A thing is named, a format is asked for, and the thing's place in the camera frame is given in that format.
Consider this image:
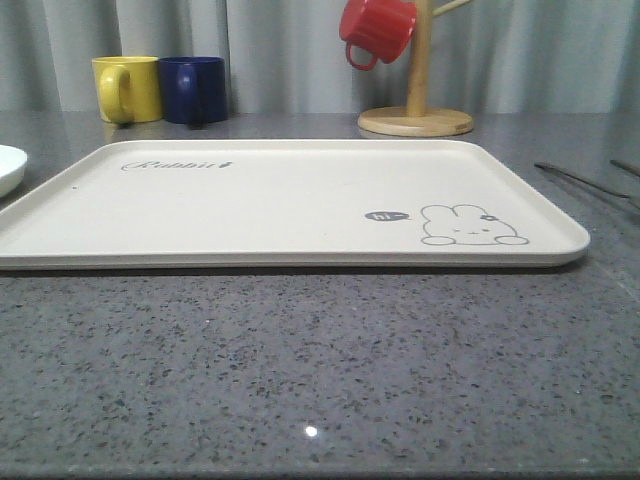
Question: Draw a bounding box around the white round plate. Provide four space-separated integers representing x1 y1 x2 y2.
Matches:
0 145 28 198

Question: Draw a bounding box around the red mug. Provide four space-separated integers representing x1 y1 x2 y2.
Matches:
339 0 418 71

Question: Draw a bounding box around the silver metal fork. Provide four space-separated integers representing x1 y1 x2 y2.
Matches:
534 162 638 200

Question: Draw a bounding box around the dark blue mug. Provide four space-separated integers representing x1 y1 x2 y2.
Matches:
158 56 228 125

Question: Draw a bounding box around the cream rabbit serving tray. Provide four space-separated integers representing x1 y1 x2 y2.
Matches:
1 139 590 270

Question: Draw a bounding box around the yellow mug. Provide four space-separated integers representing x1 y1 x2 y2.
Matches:
92 56 163 124

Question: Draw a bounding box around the wooden mug tree stand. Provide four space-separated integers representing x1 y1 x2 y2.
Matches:
358 0 474 137

